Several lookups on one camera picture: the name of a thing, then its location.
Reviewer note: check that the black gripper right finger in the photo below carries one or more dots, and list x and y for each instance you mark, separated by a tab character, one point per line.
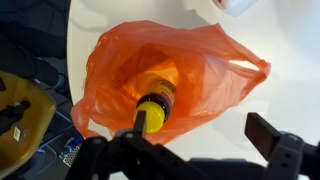
290	156

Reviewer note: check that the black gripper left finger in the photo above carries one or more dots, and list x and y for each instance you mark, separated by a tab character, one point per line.
133	156

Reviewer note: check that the blue white packet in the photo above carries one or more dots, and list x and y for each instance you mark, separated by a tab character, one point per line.
71	148

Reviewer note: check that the pill bottle with white cap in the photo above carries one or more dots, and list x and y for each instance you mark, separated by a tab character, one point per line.
236	6

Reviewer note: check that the small black device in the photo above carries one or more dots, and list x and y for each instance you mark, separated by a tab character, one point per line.
11	113

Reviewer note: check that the orange plastic carrier bag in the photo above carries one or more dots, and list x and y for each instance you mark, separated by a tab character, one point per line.
206	70

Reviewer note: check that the dark bottle with yellow cap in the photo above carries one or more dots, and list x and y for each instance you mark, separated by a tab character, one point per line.
154	115

